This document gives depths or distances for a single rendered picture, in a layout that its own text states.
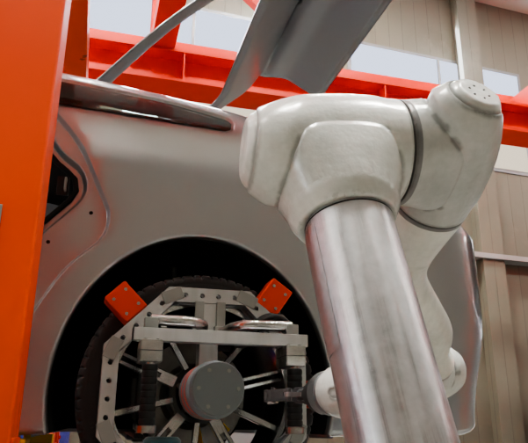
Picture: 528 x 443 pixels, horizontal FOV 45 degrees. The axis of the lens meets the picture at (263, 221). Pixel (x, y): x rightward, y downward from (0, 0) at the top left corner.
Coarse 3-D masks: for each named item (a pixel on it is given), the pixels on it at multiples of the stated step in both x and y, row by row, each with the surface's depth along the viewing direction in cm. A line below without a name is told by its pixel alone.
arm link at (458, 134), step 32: (448, 96) 73; (480, 96) 73; (416, 128) 73; (448, 128) 73; (480, 128) 72; (416, 160) 73; (448, 160) 73; (480, 160) 75; (416, 192) 75; (448, 192) 77; (480, 192) 80; (448, 224) 82
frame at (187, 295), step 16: (176, 288) 169; (192, 288) 170; (176, 304) 172; (192, 304) 173; (240, 304) 172; (256, 304) 173; (112, 336) 161; (128, 336) 162; (112, 352) 159; (112, 368) 159; (304, 368) 172; (112, 384) 157; (304, 384) 170; (112, 400) 156; (112, 416) 155; (304, 416) 168; (96, 432) 153; (112, 432) 154
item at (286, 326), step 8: (216, 304) 171; (224, 304) 171; (216, 312) 170; (224, 312) 170; (216, 320) 169; (224, 320) 169; (248, 320) 154; (256, 320) 154; (264, 320) 154; (216, 328) 167; (224, 328) 160; (232, 328) 156; (240, 328) 154; (248, 328) 153; (256, 328) 153; (264, 328) 153; (272, 328) 153; (280, 328) 154; (288, 328) 154; (296, 328) 155
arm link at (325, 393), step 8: (328, 368) 120; (320, 376) 123; (328, 376) 116; (320, 384) 119; (328, 384) 115; (320, 392) 118; (328, 392) 115; (320, 400) 119; (328, 400) 115; (336, 400) 112; (328, 408) 117; (336, 408) 113; (336, 416) 117
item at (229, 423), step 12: (168, 348) 189; (180, 348) 190; (192, 348) 191; (168, 360) 188; (192, 360) 190; (156, 384) 185; (156, 396) 184; (168, 396) 181; (156, 408) 183; (168, 408) 184; (240, 408) 189; (156, 420) 182; (228, 420) 187; (156, 432) 181; (180, 432) 183; (204, 432) 185; (228, 432) 186
